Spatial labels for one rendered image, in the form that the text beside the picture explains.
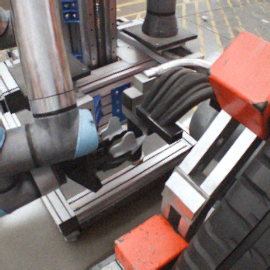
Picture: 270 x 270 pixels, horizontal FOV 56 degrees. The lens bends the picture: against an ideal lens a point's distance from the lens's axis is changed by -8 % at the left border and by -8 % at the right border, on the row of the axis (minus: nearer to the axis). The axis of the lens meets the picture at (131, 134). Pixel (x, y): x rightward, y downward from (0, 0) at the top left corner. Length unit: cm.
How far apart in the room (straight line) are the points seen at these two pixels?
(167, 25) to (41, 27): 73
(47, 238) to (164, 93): 113
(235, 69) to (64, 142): 27
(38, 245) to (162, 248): 108
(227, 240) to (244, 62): 18
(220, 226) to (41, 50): 33
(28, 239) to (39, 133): 108
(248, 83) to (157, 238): 26
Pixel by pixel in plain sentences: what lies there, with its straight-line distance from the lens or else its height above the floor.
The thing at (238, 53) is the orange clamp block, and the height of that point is 115.
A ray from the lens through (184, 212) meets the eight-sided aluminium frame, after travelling 38.
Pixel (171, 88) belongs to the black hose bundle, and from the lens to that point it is 43.
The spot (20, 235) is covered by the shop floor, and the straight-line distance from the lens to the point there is 150.
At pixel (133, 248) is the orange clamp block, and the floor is 88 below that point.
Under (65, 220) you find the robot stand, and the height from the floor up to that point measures 23.
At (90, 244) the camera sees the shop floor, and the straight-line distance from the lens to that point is 139.
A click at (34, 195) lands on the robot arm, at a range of 53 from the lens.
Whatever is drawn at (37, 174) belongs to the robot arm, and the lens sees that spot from 51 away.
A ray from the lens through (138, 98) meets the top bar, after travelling 49.
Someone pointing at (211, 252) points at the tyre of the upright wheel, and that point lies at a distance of 32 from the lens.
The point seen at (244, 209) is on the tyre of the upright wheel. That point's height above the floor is 104.
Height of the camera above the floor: 127
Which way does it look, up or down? 45 degrees down
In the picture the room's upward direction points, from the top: straight up
